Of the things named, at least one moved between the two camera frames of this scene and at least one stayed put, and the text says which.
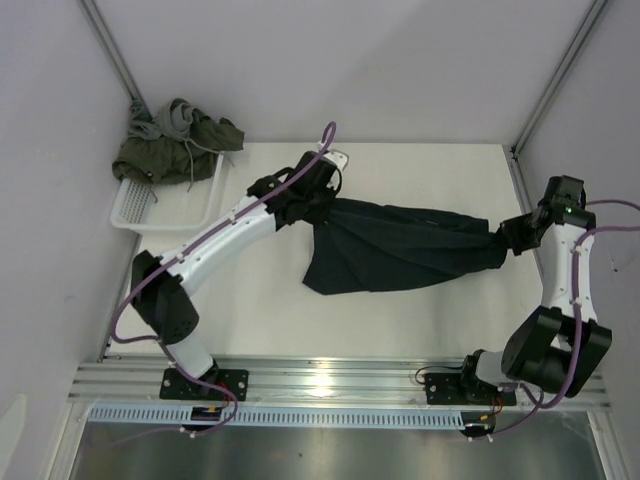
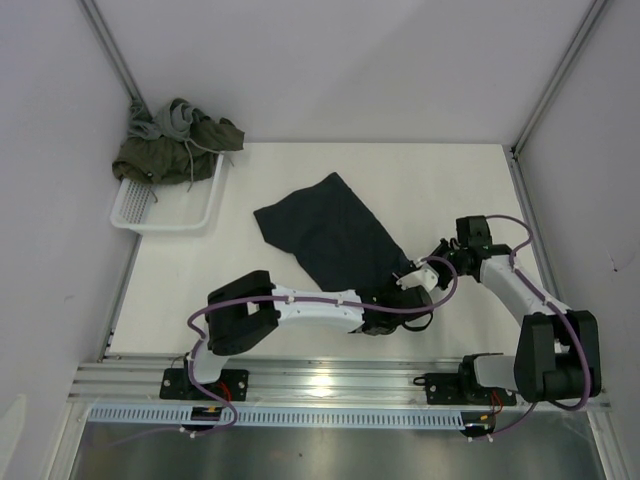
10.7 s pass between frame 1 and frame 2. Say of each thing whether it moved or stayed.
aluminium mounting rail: stayed
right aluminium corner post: stayed
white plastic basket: stayed
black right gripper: moved
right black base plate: stayed
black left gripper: moved
